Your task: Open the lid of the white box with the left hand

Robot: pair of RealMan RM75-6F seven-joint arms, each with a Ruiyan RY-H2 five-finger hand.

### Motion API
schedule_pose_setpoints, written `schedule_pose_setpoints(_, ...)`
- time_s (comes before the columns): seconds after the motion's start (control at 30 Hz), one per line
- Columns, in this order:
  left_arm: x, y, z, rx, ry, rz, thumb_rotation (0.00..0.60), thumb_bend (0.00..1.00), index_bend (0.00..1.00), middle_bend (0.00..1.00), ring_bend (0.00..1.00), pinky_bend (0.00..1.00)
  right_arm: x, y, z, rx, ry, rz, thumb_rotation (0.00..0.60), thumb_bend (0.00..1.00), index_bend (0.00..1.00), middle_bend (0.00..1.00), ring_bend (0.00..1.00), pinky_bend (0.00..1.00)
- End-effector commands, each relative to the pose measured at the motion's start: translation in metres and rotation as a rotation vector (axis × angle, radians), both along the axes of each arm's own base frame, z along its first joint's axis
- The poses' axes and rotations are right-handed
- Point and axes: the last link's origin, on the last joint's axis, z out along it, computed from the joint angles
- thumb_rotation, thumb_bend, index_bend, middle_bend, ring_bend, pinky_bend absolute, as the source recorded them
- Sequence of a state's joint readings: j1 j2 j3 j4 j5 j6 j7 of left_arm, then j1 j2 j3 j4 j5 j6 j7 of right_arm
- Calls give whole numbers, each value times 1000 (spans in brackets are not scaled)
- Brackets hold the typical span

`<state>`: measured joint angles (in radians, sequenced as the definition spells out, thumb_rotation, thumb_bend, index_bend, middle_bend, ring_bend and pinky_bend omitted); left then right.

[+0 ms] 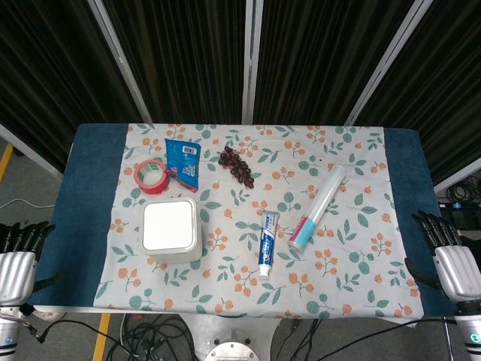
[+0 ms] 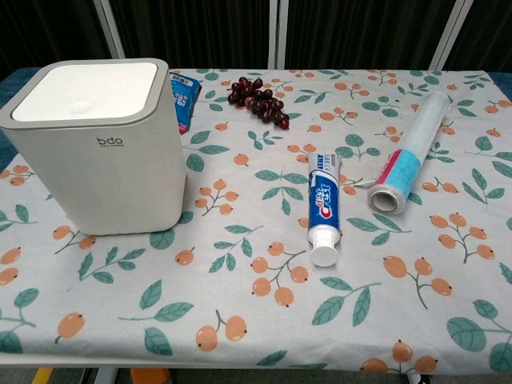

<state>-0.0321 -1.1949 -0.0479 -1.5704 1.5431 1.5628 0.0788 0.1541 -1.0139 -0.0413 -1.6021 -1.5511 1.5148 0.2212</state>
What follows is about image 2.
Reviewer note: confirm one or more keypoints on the white lidded trash bin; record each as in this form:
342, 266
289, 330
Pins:
100, 160

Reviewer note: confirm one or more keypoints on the Crest toothpaste tube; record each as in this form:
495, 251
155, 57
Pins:
324, 200

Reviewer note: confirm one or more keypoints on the dark red grape bunch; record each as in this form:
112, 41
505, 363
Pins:
260, 102

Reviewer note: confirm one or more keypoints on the floral fruit-print tablecloth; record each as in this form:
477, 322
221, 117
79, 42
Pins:
256, 304

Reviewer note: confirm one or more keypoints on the blue snack packet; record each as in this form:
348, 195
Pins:
183, 96

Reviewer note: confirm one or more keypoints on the plastic wrap roll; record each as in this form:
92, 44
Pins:
408, 160

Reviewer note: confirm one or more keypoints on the orange object under table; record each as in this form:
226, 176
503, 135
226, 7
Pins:
150, 376

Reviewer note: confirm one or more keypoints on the white table leg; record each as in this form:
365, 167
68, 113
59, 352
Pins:
106, 375

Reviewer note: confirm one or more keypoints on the white metal frame post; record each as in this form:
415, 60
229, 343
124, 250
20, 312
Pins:
450, 34
278, 34
113, 28

